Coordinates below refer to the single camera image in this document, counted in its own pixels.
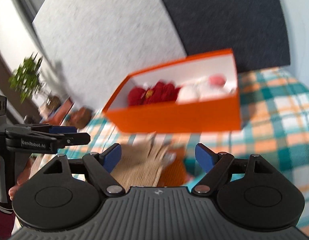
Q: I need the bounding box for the orange storage box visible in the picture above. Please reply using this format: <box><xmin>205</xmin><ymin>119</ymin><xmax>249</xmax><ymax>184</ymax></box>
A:
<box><xmin>102</xmin><ymin>49</ymin><xmax>242</xmax><ymax>133</ymax></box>

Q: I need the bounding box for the dark grey felt panel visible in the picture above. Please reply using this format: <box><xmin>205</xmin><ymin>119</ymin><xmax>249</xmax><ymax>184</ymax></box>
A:
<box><xmin>162</xmin><ymin>0</ymin><xmax>291</xmax><ymax>73</ymax></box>

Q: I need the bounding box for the green potted plant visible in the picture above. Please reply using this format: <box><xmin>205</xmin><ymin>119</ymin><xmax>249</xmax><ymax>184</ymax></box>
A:
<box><xmin>9</xmin><ymin>54</ymin><xmax>43</xmax><ymax>103</ymax></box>

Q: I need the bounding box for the beige fluffy towel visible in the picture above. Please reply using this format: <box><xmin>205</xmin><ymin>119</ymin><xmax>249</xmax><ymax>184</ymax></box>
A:
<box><xmin>111</xmin><ymin>135</ymin><xmax>172</xmax><ymax>191</ymax></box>

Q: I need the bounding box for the brown wooden stump ornament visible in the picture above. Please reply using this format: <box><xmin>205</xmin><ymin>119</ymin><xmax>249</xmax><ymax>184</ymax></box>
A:
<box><xmin>66</xmin><ymin>107</ymin><xmax>93</xmax><ymax>129</ymax></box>

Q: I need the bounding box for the plaid tablecloth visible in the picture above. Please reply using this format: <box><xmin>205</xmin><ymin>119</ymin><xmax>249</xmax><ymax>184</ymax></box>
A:
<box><xmin>9</xmin><ymin>65</ymin><xmax>309</xmax><ymax>238</ymax></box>

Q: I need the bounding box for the orange honeycomb silicone mat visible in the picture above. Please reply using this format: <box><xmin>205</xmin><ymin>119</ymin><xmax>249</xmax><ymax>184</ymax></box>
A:
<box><xmin>157</xmin><ymin>147</ymin><xmax>189</xmax><ymax>187</ymax></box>

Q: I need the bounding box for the round pink sponge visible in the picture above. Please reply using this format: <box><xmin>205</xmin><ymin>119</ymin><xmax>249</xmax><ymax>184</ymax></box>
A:
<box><xmin>208</xmin><ymin>74</ymin><xmax>227</xmax><ymax>87</ymax></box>

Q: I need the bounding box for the red plush toy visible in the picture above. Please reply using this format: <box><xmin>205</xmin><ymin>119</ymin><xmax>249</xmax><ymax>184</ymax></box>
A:
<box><xmin>127</xmin><ymin>81</ymin><xmax>181</xmax><ymax>106</ymax></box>

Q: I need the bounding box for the light grey felt panel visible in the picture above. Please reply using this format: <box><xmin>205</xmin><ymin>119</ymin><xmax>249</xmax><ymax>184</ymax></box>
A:
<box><xmin>34</xmin><ymin>0</ymin><xmax>186</xmax><ymax>109</ymax></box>

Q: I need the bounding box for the white plush toy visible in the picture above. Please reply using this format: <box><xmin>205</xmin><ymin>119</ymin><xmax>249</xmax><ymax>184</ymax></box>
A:
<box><xmin>176</xmin><ymin>80</ymin><xmax>236</xmax><ymax>104</ymax></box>

